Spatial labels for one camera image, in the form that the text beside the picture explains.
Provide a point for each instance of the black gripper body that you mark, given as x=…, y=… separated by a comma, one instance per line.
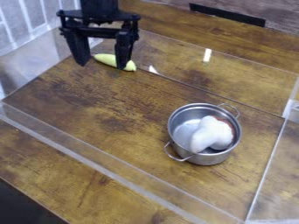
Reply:
x=99, y=19

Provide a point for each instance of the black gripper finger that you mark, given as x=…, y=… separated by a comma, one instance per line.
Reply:
x=79, y=46
x=123, y=49

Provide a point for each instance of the silver metal pot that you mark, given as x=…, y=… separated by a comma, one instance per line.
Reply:
x=183, y=122

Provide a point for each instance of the white red toy mushroom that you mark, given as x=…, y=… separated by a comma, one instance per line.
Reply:
x=214, y=134

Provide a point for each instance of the yellow green toy vegetable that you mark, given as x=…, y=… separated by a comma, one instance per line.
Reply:
x=108, y=59

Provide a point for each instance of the black bar on table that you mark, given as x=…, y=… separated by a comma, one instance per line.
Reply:
x=228, y=15

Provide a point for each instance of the clear acrylic enclosure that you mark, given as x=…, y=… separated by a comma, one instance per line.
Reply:
x=83, y=131

